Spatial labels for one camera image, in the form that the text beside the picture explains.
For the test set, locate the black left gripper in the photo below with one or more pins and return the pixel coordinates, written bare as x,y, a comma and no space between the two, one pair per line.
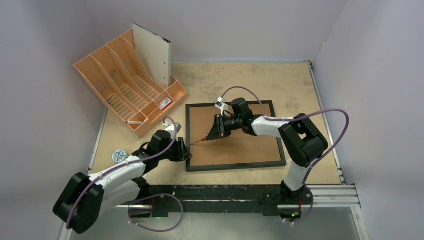
184,153

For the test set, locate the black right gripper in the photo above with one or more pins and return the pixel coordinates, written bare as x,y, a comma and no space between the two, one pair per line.
222,126

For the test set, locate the black sunflower photo frame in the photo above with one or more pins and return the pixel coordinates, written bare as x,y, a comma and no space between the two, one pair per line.
238,151

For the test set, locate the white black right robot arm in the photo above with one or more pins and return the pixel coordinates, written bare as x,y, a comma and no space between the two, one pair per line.
302,139

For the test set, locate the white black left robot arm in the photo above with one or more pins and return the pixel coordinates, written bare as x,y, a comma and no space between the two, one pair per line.
86,197

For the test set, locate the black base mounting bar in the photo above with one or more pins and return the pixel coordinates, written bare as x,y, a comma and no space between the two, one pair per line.
222,199

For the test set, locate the small red white box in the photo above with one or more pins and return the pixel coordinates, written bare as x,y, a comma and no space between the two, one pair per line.
164,103

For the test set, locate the red white marker pen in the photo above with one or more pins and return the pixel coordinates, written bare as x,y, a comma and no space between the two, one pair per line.
134,122

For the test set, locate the blue patterned tape roll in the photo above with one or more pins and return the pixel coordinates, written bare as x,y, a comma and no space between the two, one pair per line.
119,156

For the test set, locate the white binder board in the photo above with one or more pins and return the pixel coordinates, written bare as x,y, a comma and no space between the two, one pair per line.
155,53

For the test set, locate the peach plastic file organizer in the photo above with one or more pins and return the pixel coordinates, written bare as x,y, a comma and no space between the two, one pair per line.
117,76

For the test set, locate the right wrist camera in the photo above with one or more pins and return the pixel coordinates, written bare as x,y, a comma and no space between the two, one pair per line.
222,106

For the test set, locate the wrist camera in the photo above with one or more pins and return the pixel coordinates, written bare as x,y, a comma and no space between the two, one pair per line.
222,106
172,128

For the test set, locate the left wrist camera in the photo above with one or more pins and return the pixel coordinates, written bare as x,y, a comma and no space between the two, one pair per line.
172,128

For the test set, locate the aluminium rail frame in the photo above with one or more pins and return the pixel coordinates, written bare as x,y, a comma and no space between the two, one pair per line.
86,197

